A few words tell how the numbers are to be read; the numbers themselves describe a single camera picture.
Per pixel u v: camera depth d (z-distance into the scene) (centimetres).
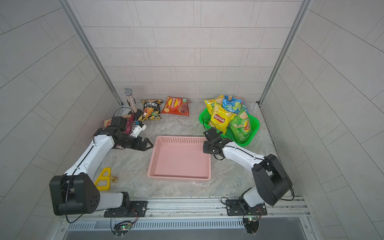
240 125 86
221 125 92
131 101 92
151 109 104
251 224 68
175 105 108
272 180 42
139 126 74
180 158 89
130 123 73
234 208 71
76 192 40
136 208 71
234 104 96
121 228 65
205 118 100
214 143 66
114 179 78
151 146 77
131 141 68
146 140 72
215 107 93
